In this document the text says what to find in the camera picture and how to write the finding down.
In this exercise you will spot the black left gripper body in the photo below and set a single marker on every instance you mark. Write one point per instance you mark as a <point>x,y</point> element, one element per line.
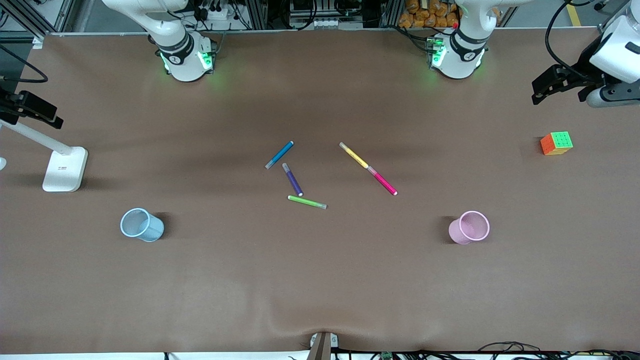
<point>583,68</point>

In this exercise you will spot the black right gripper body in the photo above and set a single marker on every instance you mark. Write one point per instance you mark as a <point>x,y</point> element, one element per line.
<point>10,107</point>

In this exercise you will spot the pink marker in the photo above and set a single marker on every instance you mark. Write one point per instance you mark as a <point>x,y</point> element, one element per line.
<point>384,182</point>

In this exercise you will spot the blue marker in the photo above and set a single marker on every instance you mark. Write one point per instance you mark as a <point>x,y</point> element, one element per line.
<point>280,154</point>

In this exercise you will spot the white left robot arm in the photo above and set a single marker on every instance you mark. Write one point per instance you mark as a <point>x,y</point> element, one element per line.
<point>457,60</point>

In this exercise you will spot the white stand with pole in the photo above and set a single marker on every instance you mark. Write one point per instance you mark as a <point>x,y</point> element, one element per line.
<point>65,172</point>

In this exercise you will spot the colourful puzzle cube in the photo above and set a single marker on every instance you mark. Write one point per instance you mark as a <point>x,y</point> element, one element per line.
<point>557,142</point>

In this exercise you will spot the light blue mesh cup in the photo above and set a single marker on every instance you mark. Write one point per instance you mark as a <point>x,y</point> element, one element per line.
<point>150,232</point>

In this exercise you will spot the pile of orange bags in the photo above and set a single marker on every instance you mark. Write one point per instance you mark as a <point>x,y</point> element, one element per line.
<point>415,17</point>

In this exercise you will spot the pink mesh cup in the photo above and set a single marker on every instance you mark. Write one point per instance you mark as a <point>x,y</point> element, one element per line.
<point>457,231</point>

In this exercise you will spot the white power strip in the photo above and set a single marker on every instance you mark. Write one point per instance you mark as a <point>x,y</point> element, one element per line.
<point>220,14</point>

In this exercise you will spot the yellow marker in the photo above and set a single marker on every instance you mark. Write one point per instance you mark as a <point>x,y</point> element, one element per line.
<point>354,155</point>

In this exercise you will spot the white terminal block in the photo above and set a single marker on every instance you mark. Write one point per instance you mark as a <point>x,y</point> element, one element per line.
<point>325,23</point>

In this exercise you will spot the purple marker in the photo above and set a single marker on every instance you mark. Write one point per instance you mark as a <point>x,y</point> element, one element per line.
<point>293,180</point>

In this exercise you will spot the green marker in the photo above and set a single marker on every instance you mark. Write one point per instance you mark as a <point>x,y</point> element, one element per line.
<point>306,202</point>

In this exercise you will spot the brown table cover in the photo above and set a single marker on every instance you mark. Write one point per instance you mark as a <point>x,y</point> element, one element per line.
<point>320,275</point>

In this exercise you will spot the metal table clamp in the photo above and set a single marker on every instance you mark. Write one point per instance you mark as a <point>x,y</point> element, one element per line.
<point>320,347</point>

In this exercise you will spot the aluminium frame post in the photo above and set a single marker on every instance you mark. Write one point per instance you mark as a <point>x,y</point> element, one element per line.
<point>256,15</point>
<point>391,14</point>

